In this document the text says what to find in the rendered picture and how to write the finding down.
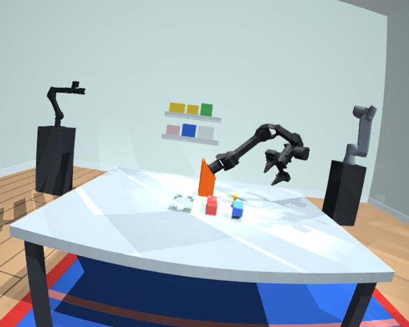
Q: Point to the blue bar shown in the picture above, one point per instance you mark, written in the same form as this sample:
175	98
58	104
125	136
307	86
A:
237	208

